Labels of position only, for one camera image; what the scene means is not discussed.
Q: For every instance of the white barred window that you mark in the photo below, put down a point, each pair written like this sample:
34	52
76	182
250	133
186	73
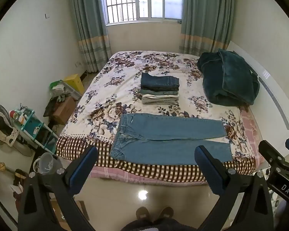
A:
125	11

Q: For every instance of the white standing fan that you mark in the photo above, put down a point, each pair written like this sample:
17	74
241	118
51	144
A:
10	135

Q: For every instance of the left brown shoe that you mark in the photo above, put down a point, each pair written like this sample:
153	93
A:
142	214

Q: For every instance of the brown cardboard box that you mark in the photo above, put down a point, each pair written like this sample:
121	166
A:
64	110

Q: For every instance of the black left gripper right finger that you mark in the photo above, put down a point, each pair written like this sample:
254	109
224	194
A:
255	210

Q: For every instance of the light blue denim jeans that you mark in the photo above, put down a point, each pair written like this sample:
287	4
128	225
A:
166	140

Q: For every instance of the right teal curtain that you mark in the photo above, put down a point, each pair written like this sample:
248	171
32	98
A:
206	25

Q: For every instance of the yellow box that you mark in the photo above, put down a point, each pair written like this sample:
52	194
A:
75	82

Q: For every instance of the teal curtain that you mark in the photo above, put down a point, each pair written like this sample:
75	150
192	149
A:
206	25
89	18

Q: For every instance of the brown shoe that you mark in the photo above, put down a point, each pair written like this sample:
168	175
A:
142	214
166	214

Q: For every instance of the teal storage shelf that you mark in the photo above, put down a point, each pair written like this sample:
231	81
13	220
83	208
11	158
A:
28	123

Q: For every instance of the pink checked bed sheet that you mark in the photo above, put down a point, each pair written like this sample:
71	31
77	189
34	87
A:
176	175

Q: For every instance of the grey plastic jug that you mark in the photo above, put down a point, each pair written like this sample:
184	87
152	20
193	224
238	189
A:
45	164

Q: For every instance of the white bed headboard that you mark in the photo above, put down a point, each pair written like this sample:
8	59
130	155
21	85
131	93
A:
271	107

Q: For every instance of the left teal curtain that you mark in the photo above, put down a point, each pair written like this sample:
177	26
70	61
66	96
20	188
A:
89	18

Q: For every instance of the floral bed blanket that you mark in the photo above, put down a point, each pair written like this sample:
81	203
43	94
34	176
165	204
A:
115	91

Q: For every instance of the dark green plush blanket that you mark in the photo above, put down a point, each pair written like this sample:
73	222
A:
228	80

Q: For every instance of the right brown shoe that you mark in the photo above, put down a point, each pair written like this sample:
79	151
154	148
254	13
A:
166	214

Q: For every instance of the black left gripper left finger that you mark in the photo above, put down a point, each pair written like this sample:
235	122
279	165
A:
36	211

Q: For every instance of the green and white bag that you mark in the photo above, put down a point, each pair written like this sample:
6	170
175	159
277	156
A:
60	89

